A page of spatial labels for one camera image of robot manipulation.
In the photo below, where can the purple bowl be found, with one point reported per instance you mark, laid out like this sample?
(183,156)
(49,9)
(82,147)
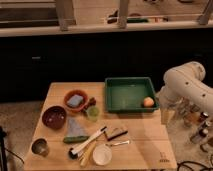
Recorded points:
(54,117)

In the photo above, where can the black wooden board eraser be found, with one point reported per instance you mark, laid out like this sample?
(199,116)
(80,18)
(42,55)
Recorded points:
(110,135)

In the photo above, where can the metal cup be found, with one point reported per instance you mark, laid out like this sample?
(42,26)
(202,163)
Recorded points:
(40,147)

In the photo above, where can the white black brush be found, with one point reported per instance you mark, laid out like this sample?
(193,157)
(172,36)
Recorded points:
(73,152)

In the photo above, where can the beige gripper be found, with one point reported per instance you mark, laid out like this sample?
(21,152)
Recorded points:
(165,108)

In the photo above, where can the orange bowl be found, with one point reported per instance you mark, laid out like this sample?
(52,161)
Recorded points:
(76,92)

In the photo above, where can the yellow wooden stick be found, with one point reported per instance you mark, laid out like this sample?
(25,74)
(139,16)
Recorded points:
(85,157)

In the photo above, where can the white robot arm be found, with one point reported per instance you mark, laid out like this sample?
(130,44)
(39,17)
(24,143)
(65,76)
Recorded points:
(185,81)

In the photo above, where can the green plastic tray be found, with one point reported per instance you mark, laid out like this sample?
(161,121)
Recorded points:
(126,95)

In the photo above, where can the dark red small toy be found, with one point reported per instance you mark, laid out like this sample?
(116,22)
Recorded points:
(91,102)

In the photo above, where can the green marker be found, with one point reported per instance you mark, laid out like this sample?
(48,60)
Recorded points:
(70,140)

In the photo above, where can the blue sponge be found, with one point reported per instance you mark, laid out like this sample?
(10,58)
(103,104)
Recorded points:
(75,101)

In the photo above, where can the orange ball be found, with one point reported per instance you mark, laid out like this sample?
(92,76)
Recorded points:
(148,102)

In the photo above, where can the blue grey cloth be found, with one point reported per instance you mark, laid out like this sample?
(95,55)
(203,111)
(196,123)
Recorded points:
(75,129)

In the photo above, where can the white round lid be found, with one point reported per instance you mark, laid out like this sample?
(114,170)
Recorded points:
(102,155)

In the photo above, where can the wooden table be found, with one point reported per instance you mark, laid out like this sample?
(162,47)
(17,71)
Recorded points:
(150,147)

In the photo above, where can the black tripod stand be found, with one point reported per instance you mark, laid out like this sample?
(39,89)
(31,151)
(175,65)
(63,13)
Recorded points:
(3,159)

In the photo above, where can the green plastic cup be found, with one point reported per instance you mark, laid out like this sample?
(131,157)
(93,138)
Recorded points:
(92,113)

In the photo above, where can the silver metal spoon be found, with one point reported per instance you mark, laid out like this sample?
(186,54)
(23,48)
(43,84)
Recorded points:
(118,143)

